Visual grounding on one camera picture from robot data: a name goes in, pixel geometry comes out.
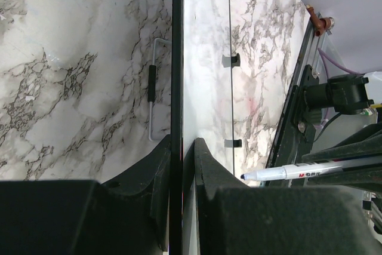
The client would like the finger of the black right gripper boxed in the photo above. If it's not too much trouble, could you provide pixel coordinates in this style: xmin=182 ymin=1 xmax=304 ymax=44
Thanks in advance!
xmin=307 ymin=164 xmax=381 ymax=192
xmin=302 ymin=122 xmax=381 ymax=163

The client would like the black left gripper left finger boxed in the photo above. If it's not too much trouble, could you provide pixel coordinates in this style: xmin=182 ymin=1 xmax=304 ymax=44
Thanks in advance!
xmin=1 ymin=136 xmax=170 ymax=254

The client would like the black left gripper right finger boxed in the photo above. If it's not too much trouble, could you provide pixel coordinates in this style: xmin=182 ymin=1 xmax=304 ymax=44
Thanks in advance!
xmin=194 ymin=138 xmax=379 ymax=254

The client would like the white marker pen blue cap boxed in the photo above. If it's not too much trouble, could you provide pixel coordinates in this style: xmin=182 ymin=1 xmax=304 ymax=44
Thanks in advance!
xmin=241 ymin=156 xmax=381 ymax=182

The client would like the white whiteboard with black rim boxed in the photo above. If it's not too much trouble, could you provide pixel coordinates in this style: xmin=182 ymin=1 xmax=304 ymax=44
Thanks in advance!
xmin=170 ymin=0 xmax=235 ymax=254

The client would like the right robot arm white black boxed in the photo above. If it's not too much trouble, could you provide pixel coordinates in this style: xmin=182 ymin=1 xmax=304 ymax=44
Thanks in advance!
xmin=300 ymin=74 xmax=381 ymax=193

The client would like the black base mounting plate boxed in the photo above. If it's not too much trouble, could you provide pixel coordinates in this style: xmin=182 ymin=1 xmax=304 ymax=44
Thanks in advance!
xmin=266 ymin=64 xmax=319 ymax=168

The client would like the aluminium frame rail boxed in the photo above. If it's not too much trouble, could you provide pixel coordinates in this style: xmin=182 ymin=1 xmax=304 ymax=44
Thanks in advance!
xmin=291 ymin=20 xmax=343 ymax=85

